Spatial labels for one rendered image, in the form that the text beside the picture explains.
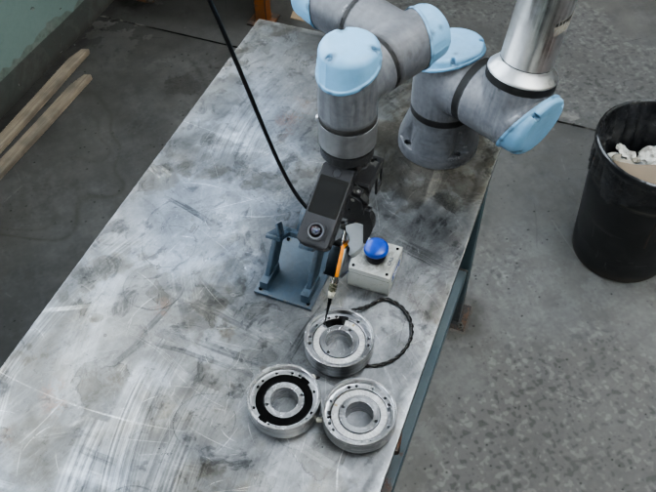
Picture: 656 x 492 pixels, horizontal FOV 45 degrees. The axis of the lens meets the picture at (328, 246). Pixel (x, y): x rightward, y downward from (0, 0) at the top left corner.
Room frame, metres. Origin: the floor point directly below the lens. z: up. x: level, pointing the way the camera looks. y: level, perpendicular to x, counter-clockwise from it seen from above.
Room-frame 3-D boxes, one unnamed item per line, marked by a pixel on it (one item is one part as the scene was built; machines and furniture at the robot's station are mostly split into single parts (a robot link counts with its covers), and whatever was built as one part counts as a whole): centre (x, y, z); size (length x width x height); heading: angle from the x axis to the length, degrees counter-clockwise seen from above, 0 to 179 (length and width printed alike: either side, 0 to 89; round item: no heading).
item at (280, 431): (0.56, 0.07, 0.82); 0.10 x 0.10 x 0.04
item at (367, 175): (0.77, -0.03, 1.07); 0.09 x 0.08 x 0.12; 157
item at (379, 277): (0.81, -0.08, 0.82); 0.08 x 0.07 x 0.05; 158
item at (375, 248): (0.80, -0.08, 0.85); 0.04 x 0.04 x 0.05
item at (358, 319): (0.65, -0.01, 0.82); 0.10 x 0.10 x 0.04
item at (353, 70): (0.77, -0.03, 1.23); 0.09 x 0.08 x 0.11; 133
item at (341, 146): (0.76, -0.02, 1.15); 0.08 x 0.08 x 0.05
